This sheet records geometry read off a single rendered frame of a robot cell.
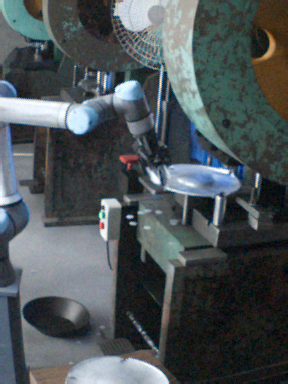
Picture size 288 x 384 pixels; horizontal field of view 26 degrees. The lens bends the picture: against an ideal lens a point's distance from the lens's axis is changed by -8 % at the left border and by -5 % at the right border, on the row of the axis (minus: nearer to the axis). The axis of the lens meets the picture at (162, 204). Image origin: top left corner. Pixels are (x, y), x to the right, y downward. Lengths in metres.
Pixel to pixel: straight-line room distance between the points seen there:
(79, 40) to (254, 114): 1.79
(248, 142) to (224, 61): 0.22
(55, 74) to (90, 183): 1.77
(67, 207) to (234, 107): 2.26
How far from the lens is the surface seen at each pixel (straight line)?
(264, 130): 1.59
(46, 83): 5.24
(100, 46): 3.25
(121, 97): 1.82
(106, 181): 3.69
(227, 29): 1.48
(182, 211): 2.08
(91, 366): 1.79
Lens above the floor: 1.45
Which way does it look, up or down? 21 degrees down
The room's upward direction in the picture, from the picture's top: 5 degrees clockwise
